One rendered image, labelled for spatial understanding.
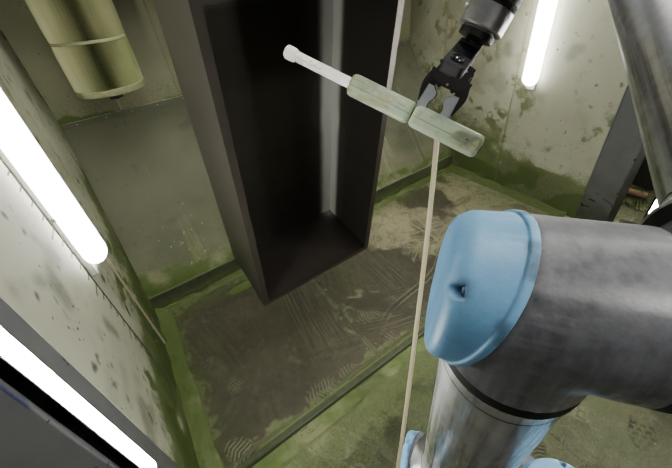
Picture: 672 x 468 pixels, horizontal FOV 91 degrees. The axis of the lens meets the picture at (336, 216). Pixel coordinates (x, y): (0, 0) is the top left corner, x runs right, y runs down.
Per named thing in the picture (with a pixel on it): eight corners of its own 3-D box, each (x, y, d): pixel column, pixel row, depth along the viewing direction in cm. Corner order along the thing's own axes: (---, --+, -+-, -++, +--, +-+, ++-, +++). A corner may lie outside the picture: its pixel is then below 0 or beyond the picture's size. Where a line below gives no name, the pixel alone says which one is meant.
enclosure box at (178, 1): (233, 255, 169) (140, -39, 83) (329, 209, 194) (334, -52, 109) (264, 306, 149) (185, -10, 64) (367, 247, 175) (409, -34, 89)
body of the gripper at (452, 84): (462, 98, 76) (494, 44, 70) (460, 97, 68) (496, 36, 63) (432, 84, 77) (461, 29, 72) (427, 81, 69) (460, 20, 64)
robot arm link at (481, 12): (516, 10, 60) (467, -11, 62) (499, 38, 62) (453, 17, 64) (511, 22, 68) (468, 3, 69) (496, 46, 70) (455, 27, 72)
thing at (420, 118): (483, 133, 84) (487, 138, 64) (472, 150, 86) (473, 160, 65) (323, 54, 93) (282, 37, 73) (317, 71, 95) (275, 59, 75)
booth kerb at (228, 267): (158, 313, 207) (149, 299, 199) (157, 311, 208) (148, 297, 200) (451, 167, 317) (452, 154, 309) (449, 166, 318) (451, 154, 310)
